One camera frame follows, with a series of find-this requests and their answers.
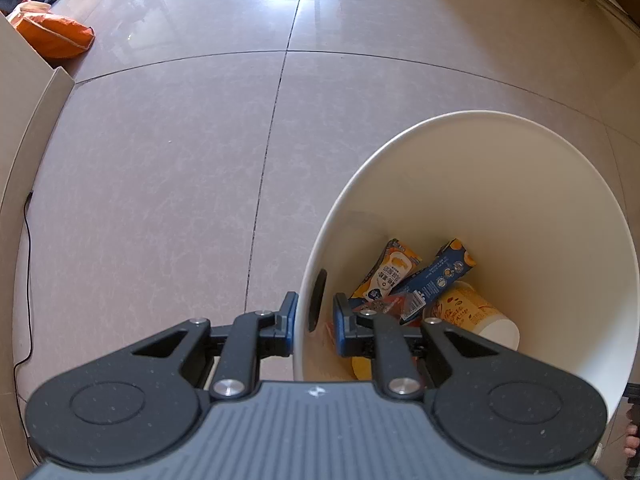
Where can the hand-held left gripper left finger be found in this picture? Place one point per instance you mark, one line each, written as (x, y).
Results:
(287, 317)

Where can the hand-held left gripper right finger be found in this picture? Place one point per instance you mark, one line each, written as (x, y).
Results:
(342, 325)

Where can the yellow wrapper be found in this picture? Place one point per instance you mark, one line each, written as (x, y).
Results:
(361, 367)

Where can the red white snack packet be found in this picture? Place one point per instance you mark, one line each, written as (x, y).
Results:
(395, 305)

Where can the orange snack packet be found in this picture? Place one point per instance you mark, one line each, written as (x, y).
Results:
(387, 272)

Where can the blue snack packet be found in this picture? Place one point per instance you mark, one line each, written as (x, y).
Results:
(450, 265)

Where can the yellow lidded paper cup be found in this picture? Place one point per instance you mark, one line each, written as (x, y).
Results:
(470, 310)

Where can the white plastic bin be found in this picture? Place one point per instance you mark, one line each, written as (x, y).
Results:
(500, 185)

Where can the person's right hand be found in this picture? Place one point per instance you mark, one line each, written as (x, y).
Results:
(635, 440)

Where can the orange cloth bag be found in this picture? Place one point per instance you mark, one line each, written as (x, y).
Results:
(55, 35)

